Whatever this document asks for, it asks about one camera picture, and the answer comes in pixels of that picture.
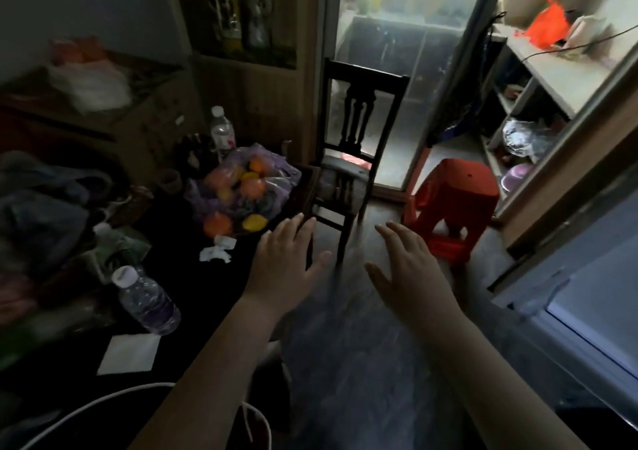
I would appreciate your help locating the person's left hand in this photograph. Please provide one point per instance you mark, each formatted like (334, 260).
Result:
(279, 270)

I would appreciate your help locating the person's right hand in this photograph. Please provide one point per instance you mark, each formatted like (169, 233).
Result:
(418, 280)

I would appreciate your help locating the pile of mixed fruits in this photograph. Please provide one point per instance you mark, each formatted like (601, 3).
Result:
(251, 188)

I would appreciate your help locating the black refrigerator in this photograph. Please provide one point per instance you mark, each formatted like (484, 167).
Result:
(598, 290)

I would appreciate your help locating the person's left forearm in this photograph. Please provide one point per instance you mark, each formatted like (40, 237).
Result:
(209, 385)

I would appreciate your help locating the person's right forearm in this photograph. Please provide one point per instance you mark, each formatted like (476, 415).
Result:
(498, 390)

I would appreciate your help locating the crumpled white paper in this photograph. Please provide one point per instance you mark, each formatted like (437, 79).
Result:
(215, 254)

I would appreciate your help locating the purple plastic bag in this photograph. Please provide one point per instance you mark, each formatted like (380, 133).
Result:
(284, 175)

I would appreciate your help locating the red plastic stool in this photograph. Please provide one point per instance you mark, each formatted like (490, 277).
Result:
(448, 185)

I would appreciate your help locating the clear plastic water bottle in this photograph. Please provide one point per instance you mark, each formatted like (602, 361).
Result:
(149, 302)

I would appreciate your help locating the pink plastic bowl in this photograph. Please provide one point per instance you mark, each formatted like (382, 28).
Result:
(516, 178)

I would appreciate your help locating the water bottle red label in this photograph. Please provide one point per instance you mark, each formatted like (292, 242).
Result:
(223, 133)

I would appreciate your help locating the white paper napkin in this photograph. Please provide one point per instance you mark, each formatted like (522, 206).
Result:
(129, 355)

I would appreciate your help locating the silver crumpled plastic bag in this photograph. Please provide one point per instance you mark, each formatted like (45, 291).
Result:
(528, 138)

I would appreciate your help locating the dark hanging cloth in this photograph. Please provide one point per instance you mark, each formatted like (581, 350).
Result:
(463, 96)

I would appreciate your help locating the brown wooden display cabinet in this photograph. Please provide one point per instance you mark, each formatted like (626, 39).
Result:
(573, 165)

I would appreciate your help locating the dark wooden chair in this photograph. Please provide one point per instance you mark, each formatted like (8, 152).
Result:
(359, 76)

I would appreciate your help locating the glass sliding door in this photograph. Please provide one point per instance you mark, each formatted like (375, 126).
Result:
(399, 41)

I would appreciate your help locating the white kitchen counter shelf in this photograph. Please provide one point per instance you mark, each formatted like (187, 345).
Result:
(553, 71)

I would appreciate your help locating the white plastic bag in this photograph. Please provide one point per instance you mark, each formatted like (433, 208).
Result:
(89, 86)

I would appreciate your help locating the orange plastic bag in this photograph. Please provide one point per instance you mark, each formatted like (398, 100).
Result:
(546, 23)

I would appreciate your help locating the white kettle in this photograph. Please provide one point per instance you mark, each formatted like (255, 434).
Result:
(585, 33)

